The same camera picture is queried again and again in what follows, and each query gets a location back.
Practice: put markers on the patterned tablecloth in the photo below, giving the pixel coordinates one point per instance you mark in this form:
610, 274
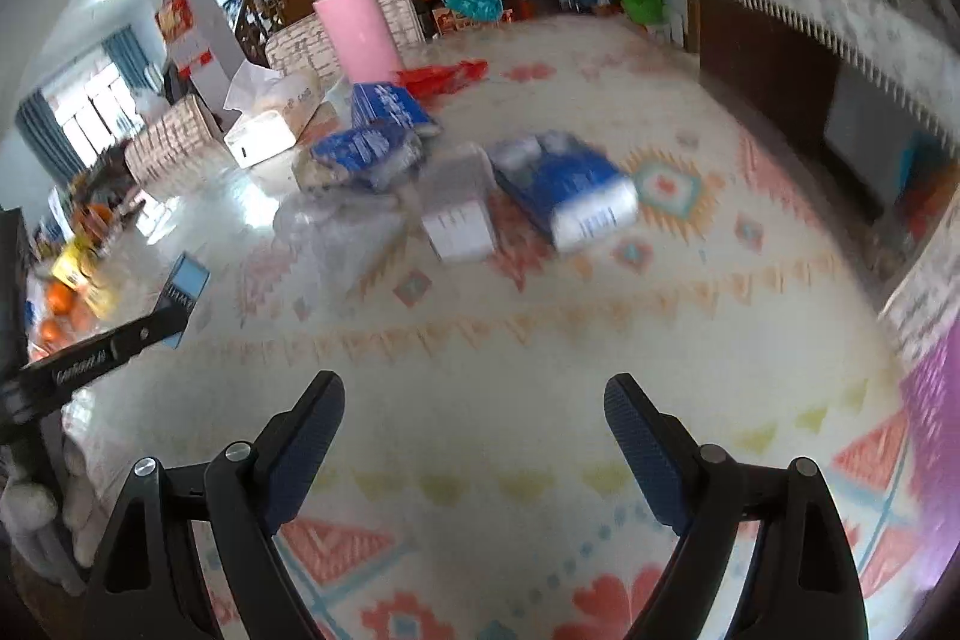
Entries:
525, 325

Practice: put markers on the purple plastic basket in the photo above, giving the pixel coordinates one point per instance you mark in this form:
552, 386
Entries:
934, 445

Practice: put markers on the patterned chair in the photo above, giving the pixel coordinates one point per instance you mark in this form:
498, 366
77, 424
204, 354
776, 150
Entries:
304, 48
401, 14
926, 302
172, 149

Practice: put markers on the blue plastic tissue wrapper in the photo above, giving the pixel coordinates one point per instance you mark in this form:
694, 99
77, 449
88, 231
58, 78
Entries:
570, 190
371, 156

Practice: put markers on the red wall calendar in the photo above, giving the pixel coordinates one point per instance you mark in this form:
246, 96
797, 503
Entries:
184, 29

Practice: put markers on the dark blue box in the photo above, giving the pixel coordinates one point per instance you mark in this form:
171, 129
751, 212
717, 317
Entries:
390, 108

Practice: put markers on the red plastic bag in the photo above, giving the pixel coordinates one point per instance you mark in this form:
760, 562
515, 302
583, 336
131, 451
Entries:
442, 78

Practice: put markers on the yellow food box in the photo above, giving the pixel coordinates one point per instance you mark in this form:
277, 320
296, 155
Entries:
79, 269

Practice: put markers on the light blue small box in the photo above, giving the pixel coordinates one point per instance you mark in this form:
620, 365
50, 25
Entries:
189, 276

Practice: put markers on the blue curtain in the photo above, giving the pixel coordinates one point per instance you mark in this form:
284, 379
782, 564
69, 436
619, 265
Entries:
127, 59
49, 138

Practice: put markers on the pink thermos bottle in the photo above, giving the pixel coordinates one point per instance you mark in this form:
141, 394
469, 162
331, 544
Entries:
356, 25

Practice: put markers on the clear plastic wrapper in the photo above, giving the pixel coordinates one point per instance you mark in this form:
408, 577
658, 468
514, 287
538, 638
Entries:
337, 235

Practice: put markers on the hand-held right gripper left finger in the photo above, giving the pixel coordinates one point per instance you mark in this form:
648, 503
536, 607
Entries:
300, 452

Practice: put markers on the white tissue pack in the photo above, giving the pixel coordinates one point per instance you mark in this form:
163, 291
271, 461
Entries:
270, 123

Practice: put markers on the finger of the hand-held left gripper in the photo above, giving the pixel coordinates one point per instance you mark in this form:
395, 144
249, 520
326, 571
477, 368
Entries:
150, 331

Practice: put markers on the green bag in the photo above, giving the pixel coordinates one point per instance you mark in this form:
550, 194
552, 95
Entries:
641, 3

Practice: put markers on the window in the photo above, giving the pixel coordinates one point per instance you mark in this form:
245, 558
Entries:
94, 115

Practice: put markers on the floral sideboard cloth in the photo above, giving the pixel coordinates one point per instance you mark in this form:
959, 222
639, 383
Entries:
810, 3

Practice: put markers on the white small box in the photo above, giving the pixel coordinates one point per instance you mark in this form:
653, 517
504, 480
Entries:
461, 231

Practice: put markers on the orange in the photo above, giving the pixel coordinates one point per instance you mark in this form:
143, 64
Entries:
50, 331
60, 299

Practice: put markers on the teal bag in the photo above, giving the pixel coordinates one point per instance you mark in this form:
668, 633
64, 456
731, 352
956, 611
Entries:
469, 3

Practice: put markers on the dark wooden sideboard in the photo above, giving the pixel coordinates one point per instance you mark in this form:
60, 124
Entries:
765, 85

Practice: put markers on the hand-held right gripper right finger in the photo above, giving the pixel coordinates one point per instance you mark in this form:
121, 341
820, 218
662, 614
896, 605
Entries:
641, 452

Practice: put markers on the person's left hand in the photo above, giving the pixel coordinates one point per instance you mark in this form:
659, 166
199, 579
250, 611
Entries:
79, 497

